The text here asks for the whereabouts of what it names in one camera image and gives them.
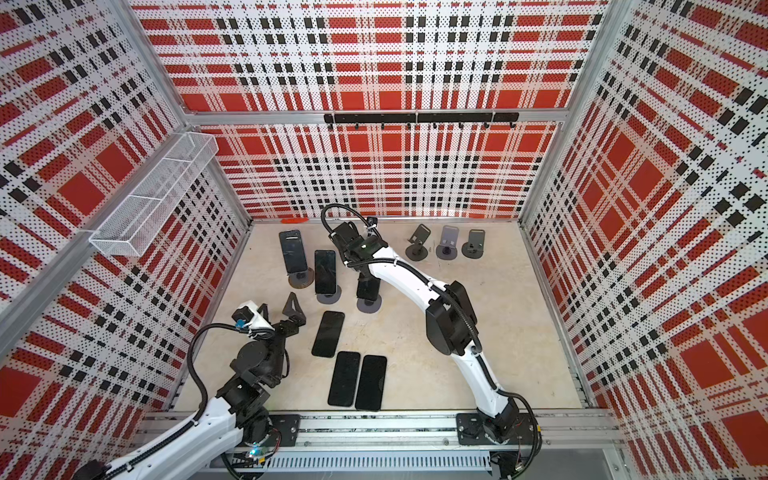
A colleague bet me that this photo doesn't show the black phone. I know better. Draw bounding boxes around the black phone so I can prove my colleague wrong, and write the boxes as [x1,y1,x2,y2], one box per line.
[278,230,308,275]
[314,250,337,296]
[311,311,345,358]
[327,351,361,407]
[355,355,387,411]
[356,272,381,303]

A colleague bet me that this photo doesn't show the grey phone stand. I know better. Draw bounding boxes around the grey phone stand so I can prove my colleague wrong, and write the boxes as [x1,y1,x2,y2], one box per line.
[316,285,342,305]
[356,295,382,314]
[288,268,315,289]
[405,224,431,262]
[461,229,486,259]

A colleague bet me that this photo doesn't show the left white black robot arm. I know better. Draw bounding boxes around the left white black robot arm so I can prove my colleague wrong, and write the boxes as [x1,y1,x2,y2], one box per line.
[74,294,306,479]

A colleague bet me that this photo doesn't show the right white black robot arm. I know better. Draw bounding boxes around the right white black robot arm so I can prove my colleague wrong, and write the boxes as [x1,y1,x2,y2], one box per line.
[320,203,542,454]

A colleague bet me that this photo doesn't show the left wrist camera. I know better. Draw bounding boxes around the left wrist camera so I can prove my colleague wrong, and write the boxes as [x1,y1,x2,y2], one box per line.
[232,301,275,336]

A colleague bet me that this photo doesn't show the red marker at wall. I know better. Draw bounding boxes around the red marker at wall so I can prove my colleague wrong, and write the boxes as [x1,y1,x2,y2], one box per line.
[281,217,310,224]

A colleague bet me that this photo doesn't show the black hook rail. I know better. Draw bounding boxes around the black hook rail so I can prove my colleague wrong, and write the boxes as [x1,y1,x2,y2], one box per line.
[323,112,520,127]

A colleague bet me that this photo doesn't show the white wire mesh basket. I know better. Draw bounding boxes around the white wire mesh basket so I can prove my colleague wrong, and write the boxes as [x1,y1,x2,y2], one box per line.
[89,132,218,257]

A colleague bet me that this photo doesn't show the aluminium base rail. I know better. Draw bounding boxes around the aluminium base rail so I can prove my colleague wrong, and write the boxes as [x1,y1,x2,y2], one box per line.
[137,409,625,475]

